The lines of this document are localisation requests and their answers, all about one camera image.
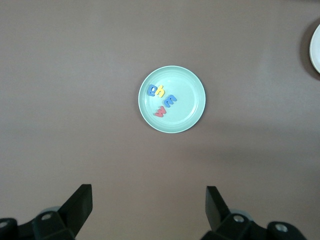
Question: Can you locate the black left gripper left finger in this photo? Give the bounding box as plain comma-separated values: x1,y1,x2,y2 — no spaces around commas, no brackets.
32,184,93,240

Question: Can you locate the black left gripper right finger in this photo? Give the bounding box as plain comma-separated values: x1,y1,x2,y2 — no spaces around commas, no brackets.
201,186,253,240

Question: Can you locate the red foam lowercase w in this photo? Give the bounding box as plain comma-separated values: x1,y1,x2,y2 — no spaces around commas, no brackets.
154,105,167,118

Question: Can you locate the blue foam lowercase m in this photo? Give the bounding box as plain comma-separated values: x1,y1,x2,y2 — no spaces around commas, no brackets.
162,94,178,109

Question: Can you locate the yellow foam lowercase h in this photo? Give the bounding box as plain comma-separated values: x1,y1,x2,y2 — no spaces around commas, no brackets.
155,85,166,99

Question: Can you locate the blue foam lowercase a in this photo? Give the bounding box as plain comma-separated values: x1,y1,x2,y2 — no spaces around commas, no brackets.
146,83,158,97

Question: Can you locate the green plate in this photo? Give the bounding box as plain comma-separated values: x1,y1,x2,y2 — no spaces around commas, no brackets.
137,65,207,134

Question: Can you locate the beige plate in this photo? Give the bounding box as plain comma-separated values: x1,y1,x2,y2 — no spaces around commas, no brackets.
309,23,320,75

